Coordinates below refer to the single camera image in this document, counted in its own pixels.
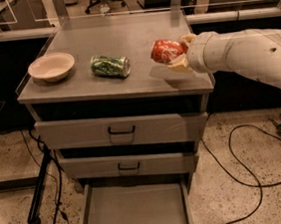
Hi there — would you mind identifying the clear water bottle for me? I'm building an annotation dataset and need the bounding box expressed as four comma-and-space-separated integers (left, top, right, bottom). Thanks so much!
100, 0, 111, 15

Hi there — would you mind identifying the grey open bottom drawer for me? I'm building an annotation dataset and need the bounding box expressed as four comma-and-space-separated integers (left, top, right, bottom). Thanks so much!
80, 178, 193, 224

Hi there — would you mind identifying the green soda can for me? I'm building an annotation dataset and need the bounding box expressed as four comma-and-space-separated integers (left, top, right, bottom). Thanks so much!
90, 55, 131, 79

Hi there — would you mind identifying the black floor cable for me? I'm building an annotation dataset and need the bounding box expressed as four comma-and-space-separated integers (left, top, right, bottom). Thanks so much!
200, 120, 281, 224

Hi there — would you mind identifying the black stand leg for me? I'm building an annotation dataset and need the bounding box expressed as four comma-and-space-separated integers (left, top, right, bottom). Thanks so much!
27, 146, 51, 224

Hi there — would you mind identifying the grey top drawer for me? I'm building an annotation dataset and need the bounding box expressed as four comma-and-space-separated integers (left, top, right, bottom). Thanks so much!
35, 112, 207, 149

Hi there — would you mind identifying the grey middle drawer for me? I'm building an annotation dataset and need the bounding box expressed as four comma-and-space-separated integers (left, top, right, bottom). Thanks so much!
60, 153, 197, 179

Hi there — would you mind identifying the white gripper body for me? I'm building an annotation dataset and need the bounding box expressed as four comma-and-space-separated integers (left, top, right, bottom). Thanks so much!
186, 31, 221, 74

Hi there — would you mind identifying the white bowl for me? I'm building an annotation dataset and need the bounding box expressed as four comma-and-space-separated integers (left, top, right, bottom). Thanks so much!
28, 52, 75, 83

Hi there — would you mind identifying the grey drawer cabinet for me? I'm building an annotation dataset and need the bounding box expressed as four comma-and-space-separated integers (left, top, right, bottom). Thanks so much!
8, 4, 230, 224

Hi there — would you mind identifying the red coke can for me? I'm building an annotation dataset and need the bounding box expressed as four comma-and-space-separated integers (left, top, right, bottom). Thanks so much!
150, 39, 188, 64

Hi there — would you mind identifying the black cable bundle left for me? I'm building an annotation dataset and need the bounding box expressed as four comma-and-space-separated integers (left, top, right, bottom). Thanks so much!
19, 125, 70, 224

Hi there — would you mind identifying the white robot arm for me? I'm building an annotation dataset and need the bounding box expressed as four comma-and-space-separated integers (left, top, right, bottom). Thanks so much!
167, 29, 281, 90

